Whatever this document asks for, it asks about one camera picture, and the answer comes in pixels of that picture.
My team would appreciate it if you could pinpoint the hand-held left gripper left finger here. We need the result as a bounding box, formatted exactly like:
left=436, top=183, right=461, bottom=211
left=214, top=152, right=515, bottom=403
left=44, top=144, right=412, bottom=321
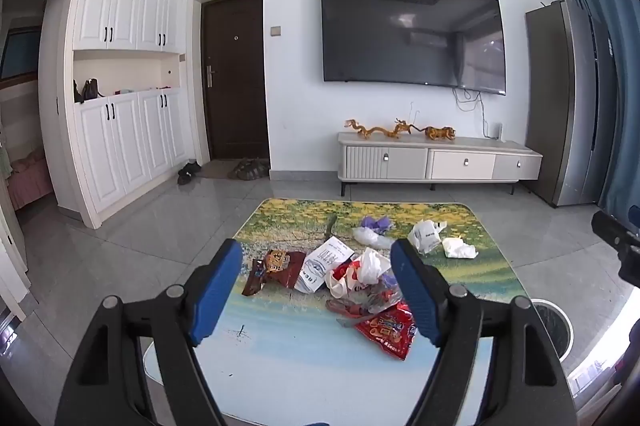
left=54, top=238, right=244, bottom=426

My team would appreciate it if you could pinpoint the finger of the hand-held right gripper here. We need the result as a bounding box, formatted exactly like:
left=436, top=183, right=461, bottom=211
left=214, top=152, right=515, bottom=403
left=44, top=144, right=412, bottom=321
left=591, top=211, right=640, bottom=253
left=618, top=251, right=640, bottom=288

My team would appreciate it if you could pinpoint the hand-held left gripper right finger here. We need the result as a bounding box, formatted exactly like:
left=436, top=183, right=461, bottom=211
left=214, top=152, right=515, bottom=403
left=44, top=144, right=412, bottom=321
left=390, top=238, right=578, bottom=426

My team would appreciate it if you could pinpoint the red snack packet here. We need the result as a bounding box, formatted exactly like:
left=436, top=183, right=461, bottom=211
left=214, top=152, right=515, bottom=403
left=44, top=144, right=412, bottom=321
left=354, top=301, right=417, bottom=362

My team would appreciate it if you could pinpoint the white and red plastic bag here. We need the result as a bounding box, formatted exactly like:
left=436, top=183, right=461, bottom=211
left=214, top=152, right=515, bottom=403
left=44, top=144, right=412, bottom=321
left=325, top=247, right=397, bottom=302

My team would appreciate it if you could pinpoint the white printed plastic bag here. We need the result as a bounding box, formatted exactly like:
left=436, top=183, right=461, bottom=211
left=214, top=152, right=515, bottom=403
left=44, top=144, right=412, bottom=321
left=407, top=219, right=448, bottom=255

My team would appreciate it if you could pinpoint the brown snack packet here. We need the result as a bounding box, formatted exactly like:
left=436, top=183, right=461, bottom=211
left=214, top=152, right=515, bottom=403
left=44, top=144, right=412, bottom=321
left=242, top=249, right=307, bottom=297

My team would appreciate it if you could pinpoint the white tissue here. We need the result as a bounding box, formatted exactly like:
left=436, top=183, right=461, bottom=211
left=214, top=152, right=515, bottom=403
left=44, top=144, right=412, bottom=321
left=442, top=236, right=479, bottom=260

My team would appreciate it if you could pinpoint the clear plastic bag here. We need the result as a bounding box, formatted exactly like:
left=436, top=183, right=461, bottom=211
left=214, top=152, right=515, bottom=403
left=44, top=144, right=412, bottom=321
left=352, top=226, right=397, bottom=250

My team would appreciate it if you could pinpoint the dark purple wrapper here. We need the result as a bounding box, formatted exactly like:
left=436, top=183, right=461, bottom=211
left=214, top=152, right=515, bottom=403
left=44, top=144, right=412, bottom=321
left=361, top=215, right=394, bottom=237

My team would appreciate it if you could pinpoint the round trash bin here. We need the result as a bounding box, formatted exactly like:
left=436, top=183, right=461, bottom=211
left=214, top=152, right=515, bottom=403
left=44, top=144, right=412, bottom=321
left=529, top=298, right=574, bottom=363

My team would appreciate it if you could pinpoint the white printed paper leaflet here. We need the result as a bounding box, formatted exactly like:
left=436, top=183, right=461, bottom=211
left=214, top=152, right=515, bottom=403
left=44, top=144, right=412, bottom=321
left=294, top=236, right=352, bottom=294

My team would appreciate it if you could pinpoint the landscape print coffee table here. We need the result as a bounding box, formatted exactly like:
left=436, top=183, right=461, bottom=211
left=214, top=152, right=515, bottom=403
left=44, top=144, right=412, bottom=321
left=142, top=198, right=532, bottom=426

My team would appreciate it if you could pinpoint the grey doormat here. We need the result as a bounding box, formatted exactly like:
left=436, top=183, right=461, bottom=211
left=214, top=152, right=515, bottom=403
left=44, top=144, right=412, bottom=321
left=200, top=160, right=241, bottom=179

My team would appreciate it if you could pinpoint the pair of black shoes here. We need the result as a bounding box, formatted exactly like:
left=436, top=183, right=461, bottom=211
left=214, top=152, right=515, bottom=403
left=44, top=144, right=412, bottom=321
left=177, top=160, right=202, bottom=186

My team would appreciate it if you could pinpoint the blue curtain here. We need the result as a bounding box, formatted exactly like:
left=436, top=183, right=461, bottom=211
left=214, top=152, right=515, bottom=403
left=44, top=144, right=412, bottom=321
left=565, top=0, right=640, bottom=237

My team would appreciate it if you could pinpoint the white television stand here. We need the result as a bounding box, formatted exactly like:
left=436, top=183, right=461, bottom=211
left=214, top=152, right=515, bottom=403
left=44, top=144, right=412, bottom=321
left=337, top=131, right=543, bottom=197

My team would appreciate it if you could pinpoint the grey refrigerator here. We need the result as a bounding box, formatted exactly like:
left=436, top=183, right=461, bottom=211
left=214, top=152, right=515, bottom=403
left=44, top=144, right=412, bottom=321
left=525, top=0, right=603, bottom=208

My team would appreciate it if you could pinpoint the golden tiger figurine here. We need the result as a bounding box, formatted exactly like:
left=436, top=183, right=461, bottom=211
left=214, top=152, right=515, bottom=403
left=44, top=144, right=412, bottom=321
left=425, top=125, right=458, bottom=142

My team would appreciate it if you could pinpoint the golden dragon figurine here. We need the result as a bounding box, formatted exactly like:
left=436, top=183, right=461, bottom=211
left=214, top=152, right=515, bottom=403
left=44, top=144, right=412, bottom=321
left=344, top=117, right=418, bottom=141

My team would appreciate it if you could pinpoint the pink bed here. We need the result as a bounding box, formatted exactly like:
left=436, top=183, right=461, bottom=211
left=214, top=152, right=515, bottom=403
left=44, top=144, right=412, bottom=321
left=7, top=146, right=55, bottom=212

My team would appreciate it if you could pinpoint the dark brown door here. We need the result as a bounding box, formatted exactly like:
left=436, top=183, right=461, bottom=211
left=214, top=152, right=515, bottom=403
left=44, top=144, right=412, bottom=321
left=201, top=0, right=271, bottom=162

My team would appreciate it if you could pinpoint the dark handbag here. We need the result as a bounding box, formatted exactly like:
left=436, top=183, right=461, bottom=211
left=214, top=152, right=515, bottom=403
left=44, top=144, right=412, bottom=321
left=74, top=78, right=106, bottom=103

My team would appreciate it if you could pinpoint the television cable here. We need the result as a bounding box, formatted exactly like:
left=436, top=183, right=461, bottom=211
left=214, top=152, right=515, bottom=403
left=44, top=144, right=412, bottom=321
left=452, top=87, right=493, bottom=139

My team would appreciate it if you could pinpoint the wall-mounted black television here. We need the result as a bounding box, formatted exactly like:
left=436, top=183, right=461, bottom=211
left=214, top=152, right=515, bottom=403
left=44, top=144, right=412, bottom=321
left=320, top=0, right=507, bottom=96

